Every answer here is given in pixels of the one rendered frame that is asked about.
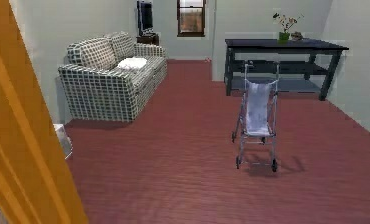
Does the white box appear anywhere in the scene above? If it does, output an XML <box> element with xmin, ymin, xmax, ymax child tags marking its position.
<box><xmin>53</xmin><ymin>123</ymin><xmax>74</xmax><ymax>160</ymax></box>

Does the white cushion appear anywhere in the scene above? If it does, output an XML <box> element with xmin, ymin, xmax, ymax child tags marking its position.
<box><xmin>116</xmin><ymin>57</ymin><xmax>149</xmax><ymax>71</ymax></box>

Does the orange wooden room door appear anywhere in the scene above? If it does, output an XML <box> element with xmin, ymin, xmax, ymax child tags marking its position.
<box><xmin>0</xmin><ymin>0</ymin><xmax>90</xmax><ymax>224</ymax></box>

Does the flowering plant in green pot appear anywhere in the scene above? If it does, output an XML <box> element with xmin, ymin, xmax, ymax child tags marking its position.
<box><xmin>272</xmin><ymin>12</ymin><xmax>305</xmax><ymax>44</ymax></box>

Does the dark wooden television stand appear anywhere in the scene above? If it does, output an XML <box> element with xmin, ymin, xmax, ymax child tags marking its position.
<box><xmin>136</xmin><ymin>33</ymin><xmax>160</xmax><ymax>46</ymax></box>

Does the black television set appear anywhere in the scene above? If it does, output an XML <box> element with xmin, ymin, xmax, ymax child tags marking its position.
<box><xmin>136</xmin><ymin>0</ymin><xmax>155</xmax><ymax>37</ymax></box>

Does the grey folding stroller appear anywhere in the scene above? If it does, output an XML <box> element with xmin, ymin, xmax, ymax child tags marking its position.
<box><xmin>231</xmin><ymin>60</ymin><xmax>281</xmax><ymax>173</ymax></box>

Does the brown framed window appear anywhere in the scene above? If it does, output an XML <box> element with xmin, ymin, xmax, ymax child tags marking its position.
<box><xmin>176</xmin><ymin>0</ymin><xmax>207</xmax><ymax>38</ymax></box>

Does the dark blue shelf table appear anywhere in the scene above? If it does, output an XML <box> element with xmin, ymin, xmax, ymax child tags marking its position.
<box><xmin>223</xmin><ymin>38</ymin><xmax>350</xmax><ymax>102</ymax></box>

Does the checkered green white sofa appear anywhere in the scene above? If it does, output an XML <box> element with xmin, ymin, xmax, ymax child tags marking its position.
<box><xmin>57</xmin><ymin>31</ymin><xmax>168</xmax><ymax>123</ymax></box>

